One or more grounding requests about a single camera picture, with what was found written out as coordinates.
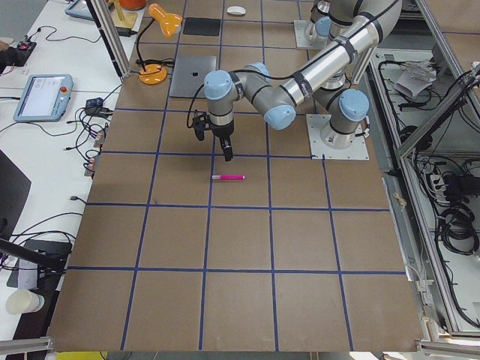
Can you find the black mousepad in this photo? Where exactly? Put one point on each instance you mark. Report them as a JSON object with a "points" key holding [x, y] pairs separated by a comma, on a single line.
{"points": [[202, 26]]}

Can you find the orange cylindrical container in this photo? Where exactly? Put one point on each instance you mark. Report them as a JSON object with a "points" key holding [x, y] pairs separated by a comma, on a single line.
{"points": [[132, 5]]}

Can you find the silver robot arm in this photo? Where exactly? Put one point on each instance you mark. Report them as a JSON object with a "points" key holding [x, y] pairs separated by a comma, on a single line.
{"points": [[362, 24], [331, 19]]}

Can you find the white paper cup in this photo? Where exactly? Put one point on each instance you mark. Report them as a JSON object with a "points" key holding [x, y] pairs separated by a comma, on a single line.
{"points": [[24, 301]]}

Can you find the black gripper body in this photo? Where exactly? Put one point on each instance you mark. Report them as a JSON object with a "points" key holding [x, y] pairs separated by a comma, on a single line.
{"points": [[223, 130]]}

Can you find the orange desk lamp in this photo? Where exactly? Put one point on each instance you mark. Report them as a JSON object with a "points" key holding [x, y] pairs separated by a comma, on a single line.
{"points": [[154, 58]]}

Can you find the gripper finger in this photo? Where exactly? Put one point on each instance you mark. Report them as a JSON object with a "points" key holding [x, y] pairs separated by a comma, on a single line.
{"points": [[227, 148]]}

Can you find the wooden stand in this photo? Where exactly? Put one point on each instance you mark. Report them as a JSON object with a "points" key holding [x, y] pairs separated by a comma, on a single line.
{"points": [[122, 19]]}

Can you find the pink highlighter pen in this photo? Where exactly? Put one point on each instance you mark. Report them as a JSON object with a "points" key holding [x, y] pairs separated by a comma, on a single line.
{"points": [[228, 177]]}

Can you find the white computer mouse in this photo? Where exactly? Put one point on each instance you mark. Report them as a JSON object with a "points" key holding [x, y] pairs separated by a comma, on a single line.
{"points": [[237, 11]]}

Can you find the black power adapter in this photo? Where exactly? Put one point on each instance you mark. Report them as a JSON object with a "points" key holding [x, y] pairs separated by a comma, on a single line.
{"points": [[125, 32]]}

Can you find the blue teach pendant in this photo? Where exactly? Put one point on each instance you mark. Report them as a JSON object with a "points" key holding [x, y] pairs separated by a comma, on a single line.
{"points": [[79, 9], [45, 98]]}

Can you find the silver laptop notebook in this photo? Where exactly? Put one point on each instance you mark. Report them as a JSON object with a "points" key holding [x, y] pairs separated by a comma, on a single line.
{"points": [[189, 73]]}

